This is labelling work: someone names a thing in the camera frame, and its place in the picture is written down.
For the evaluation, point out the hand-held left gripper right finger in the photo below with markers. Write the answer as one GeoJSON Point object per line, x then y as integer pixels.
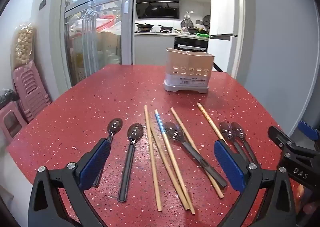
{"type": "Point", "coordinates": [228, 159]}

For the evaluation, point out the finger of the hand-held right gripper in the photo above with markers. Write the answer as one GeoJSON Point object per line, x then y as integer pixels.
{"type": "Point", "coordinates": [308, 130]}
{"type": "Point", "coordinates": [277, 135]}

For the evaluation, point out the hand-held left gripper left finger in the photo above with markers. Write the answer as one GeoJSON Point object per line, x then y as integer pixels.
{"type": "Point", "coordinates": [96, 162]}

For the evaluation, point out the yellow patterned wooden chopstick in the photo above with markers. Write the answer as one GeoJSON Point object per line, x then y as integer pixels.
{"type": "Point", "coordinates": [207, 117]}

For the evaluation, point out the plain wooden chopstick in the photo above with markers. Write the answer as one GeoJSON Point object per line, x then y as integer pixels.
{"type": "Point", "coordinates": [176, 116]}
{"type": "Point", "coordinates": [165, 162]}
{"type": "Point", "coordinates": [150, 147]}

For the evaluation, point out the blue patterned wooden chopstick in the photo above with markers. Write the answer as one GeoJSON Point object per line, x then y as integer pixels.
{"type": "Point", "coordinates": [160, 123]}

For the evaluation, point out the beige utensil holder grey base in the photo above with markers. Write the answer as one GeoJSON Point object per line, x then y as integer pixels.
{"type": "Point", "coordinates": [185, 62]}

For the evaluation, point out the person's right hand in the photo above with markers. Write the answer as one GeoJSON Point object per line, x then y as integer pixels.
{"type": "Point", "coordinates": [300, 192]}

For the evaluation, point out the small pink plastic stool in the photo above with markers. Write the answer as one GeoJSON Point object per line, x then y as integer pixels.
{"type": "Point", "coordinates": [10, 119]}

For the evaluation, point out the stack of pink plastic stools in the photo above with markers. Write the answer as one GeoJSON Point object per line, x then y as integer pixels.
{"type": "Point", "coordinates": [30, 87]}

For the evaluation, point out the black plastic bag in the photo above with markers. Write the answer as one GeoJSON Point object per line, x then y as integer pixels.
{"type": "Point", "coordinates": [7, 97]}

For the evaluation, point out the black built-in oven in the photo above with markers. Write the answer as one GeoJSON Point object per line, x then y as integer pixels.
{"type": "Point", "coordinates": [190, 42]}

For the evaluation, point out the glass sliding door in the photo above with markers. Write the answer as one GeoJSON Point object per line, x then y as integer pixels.
{"type": "Point", "coordinates": [100, 29]}

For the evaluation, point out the dark cooking pot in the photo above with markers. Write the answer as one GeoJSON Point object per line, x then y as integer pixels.
{"type": "Point", "coordinates": [193, 30]}

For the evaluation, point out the clear bag of pale nuts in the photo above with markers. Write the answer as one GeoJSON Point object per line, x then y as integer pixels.
{"type": "Point", "coordinates": [23, 44]}

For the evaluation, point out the white refrigerator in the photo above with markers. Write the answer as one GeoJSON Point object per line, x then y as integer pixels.
{"type": "Point", "coordinates": [222, 5]}

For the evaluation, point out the round metal steamer rack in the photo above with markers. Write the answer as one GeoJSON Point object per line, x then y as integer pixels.
{"type": "Point", "coordinates": [186, 24]}

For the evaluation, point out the black wok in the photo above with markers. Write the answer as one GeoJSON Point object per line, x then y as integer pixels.
{"type": "Point", "coordinates": [144, 27]}

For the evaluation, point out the black frying pan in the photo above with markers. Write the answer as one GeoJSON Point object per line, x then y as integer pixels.
{"type": "Point", "coordinates": [165, 27]}

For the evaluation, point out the black range hood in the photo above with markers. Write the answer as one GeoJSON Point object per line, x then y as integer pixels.
{"type": "Point", "coordinates": [157, 7]}

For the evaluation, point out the dark wall switch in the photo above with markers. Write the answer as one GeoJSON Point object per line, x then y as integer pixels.
{"type": "Point", "coordinates": [43, 3]}

